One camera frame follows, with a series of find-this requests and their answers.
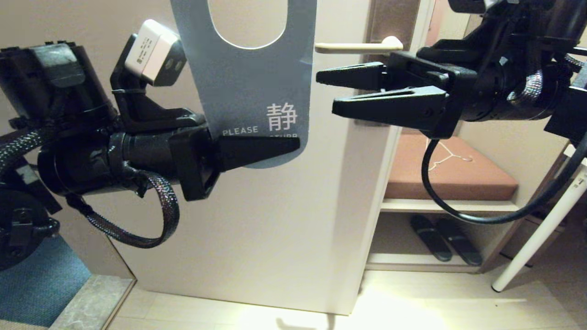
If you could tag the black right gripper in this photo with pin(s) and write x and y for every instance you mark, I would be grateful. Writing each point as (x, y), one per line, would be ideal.
(481, 91)

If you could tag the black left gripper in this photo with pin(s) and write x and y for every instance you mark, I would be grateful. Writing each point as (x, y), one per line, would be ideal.
(192, 156)

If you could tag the grey do-not-disturb door sign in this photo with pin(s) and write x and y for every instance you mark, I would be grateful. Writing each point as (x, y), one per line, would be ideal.
(238, 78)

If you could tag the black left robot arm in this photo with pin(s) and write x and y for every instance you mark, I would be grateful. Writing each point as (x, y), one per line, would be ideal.
(55, 91)

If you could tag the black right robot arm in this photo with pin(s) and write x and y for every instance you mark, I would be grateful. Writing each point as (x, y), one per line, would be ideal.
(568, 114)

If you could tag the beige room door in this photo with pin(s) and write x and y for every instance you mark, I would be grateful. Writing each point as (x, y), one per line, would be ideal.
(275, 229)

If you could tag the grey marble door threshold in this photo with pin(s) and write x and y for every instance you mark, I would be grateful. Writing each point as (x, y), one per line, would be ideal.
(91, 302)

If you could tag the beige wooden bench shelf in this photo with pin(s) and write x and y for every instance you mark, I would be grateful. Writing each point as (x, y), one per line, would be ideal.
(440, 206)

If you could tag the brown leather bench cushion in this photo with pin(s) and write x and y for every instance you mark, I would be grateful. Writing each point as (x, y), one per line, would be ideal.
(477, 183)

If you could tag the black slipper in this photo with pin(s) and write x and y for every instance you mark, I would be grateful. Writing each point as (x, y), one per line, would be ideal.
(431, 240)
(461, 245)

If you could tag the white table leg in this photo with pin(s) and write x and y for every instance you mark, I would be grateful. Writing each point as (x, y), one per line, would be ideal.
(536, 238)

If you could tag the white table top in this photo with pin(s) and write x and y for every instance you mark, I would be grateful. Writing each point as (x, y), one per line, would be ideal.
(581, 160)

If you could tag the blue patterned hallway carpet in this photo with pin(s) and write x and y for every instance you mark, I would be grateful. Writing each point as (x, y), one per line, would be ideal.
(46, 293)

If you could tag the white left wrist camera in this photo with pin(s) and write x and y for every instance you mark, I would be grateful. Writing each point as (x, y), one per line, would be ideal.
(153, 50)

